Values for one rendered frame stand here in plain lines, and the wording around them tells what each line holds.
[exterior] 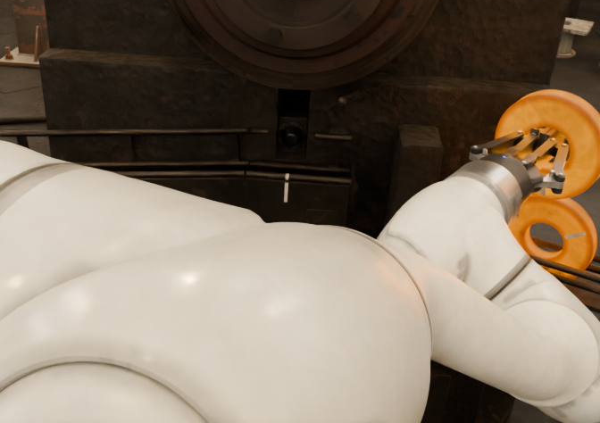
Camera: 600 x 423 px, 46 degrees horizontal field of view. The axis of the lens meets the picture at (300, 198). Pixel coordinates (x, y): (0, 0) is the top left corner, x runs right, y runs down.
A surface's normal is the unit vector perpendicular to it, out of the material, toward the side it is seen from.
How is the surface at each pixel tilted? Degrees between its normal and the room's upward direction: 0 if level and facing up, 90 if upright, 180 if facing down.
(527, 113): 93
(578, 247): 90
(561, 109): 93
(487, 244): 42
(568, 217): 90
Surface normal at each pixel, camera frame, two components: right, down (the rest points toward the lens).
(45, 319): -0.32, -0.83
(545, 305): -0.18, -0.57
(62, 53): 0.06, -0.87
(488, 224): 0.49, -0.51
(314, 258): 0.44, -0.87
